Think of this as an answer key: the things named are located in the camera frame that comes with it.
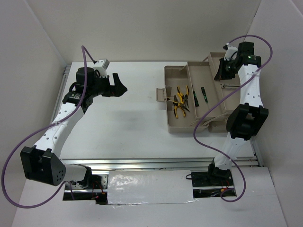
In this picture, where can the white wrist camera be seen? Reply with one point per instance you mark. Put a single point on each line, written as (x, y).
(101, 66)
(230, 51)

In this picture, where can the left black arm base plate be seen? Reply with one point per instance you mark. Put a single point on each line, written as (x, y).
(95, 191)

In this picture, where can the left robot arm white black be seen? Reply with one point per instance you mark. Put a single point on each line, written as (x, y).
(41, 162)

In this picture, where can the silver foil sheet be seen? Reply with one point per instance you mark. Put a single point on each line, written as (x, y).
(149, 187)

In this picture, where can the yellow needle nose pliers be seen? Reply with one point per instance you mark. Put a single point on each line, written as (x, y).
(180, 94)

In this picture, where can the yellow long nose pliers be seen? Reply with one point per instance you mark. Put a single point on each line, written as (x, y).
(177, 105)

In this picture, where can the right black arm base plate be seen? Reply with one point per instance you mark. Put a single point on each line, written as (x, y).
(205, 186)

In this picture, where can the aluminium rail frame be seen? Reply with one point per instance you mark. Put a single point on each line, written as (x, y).
(131, 132)

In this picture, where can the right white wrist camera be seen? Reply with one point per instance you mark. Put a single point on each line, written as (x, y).
(230, 51)

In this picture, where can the short green black screwdriver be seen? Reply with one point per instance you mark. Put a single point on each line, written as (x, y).
(204, 94)

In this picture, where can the silver folding utility knife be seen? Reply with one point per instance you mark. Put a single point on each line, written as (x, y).
(228, 86)

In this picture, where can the yellow combination pliers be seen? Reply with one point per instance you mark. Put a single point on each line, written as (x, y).
(185, 97)

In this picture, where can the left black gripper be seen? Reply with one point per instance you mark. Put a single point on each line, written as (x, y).
(116, 91)

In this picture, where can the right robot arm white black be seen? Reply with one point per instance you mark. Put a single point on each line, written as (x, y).
(246, 120)

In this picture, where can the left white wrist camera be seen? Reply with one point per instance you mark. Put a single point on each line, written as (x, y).
(101, 66)

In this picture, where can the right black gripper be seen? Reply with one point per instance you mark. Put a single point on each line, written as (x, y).
(220, 74)

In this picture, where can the beige cantilever toolbox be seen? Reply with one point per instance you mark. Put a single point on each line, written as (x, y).
(198, 74)

